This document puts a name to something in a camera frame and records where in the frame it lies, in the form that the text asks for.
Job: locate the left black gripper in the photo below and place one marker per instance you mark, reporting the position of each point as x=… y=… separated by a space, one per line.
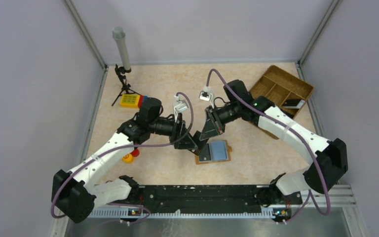
x=181 y=136

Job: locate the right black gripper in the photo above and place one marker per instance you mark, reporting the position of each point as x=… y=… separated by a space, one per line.
x=213 y=126

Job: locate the black credit card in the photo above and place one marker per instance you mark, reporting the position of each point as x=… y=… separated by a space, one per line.
x=204 y=154
x=200 y=143

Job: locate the yellow leather card holder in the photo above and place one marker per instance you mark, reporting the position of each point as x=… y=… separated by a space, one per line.
x=220 y=152

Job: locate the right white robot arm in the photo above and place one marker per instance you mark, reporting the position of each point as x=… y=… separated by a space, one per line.
x=327 y=159

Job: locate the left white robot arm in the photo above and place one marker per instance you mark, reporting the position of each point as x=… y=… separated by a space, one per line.
x=76 y=193

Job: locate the grey silver cards in tray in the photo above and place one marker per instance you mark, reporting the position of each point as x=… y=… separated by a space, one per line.
x=293 y=104

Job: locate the red yellow button toy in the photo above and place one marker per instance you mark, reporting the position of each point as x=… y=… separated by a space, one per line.
x=129 y=158

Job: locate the red blue toy bricks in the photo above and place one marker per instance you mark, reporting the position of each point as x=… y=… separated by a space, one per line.
x=142 y=99

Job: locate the yellow toy brick block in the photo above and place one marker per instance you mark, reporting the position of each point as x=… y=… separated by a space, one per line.
x=130 y=101

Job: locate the woven brown divided tray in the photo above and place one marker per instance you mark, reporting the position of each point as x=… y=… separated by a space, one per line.
x=278 y=86

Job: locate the small black tripod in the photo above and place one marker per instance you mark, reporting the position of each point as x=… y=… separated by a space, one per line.
x=125 y=86

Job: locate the grey cylinder on tripod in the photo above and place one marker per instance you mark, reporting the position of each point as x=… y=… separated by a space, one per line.
x=119 y=37

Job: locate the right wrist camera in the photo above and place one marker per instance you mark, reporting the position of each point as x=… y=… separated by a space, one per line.
x=206 y=94

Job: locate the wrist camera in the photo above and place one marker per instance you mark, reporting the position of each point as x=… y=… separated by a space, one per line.
x=206 y=94
x=179 y=106

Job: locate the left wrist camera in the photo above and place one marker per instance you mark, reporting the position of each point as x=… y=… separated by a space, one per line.
x=179 y=106

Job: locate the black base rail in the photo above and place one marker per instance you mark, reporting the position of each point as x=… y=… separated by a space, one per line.
x=209 y=199

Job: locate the grey slotted cable duct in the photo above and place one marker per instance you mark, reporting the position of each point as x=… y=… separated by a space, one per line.
x=132 y=213

